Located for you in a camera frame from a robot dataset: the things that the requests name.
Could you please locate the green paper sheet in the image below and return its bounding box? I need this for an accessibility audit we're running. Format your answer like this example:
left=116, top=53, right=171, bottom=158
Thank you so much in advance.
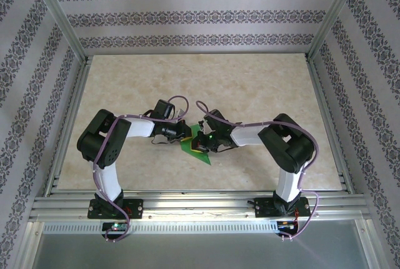
left=179, top=124, right=213, bottom=167

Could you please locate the left controller board green light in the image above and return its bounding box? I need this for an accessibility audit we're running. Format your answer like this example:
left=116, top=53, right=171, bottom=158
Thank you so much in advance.
left=102, top=222, right=129, bottom=233

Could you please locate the right controller board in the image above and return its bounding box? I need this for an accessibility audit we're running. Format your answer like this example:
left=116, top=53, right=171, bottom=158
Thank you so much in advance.
left=277, top=220, right=300, bottom=231

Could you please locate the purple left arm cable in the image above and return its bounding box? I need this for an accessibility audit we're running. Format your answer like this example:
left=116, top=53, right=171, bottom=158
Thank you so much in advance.
left=92, top=95, right=191, bottom=243

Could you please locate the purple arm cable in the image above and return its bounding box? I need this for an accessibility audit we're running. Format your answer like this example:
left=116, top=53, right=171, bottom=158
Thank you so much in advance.
left=196, top=100, right=319, bottom=241
left=92, top=95, right=191, bottom=243

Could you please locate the aluminium rail beam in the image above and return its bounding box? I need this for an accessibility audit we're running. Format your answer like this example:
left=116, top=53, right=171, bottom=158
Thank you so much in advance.
left=29, top=191, right=373, bottom=222

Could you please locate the grey slotted cable duct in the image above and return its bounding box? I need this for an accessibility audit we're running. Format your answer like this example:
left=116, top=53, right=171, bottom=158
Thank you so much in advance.
left=42, top=221, right=279, bottom=234

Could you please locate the aluminium left side rail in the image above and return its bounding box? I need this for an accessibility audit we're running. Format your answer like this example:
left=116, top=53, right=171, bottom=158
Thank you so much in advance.
left=45, top=58, right=93, bottom=196

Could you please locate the aluminium rail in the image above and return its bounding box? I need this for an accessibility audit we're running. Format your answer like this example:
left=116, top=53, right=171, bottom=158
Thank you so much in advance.
left=304, top=56, right=356, bottom=195
left=45, top=58, right=93, bottom=196

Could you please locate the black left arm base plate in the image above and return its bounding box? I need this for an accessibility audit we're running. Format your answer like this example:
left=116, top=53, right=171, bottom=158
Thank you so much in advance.
left=88, top=199, right=144, bottom=220

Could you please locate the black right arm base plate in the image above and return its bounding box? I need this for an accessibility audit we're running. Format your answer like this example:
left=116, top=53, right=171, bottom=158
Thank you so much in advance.
left=254, top=197, right=311, bottom=219

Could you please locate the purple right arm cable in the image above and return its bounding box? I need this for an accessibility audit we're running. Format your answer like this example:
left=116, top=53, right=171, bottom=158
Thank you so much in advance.
left=196, top=100, right=319, bottom=241

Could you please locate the aluminium right side rail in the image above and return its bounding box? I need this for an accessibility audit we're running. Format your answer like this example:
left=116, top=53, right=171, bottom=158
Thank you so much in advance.
left=304, top=56, right=356, bottom=195

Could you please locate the aluminium left corner post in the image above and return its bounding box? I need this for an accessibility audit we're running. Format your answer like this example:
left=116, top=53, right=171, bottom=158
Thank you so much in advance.
left=29, top=0, right=88, bottom=63

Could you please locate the aluminium corner post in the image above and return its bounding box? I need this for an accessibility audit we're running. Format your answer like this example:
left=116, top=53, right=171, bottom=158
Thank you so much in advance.
left=306, top=0, right=369, bottom=61
left=29, top=0, right=88, bottom=63

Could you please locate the aluminium right corner post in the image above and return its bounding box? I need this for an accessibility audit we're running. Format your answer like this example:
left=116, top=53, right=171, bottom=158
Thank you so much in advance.
left=306, top=0, right=369, bottom=61

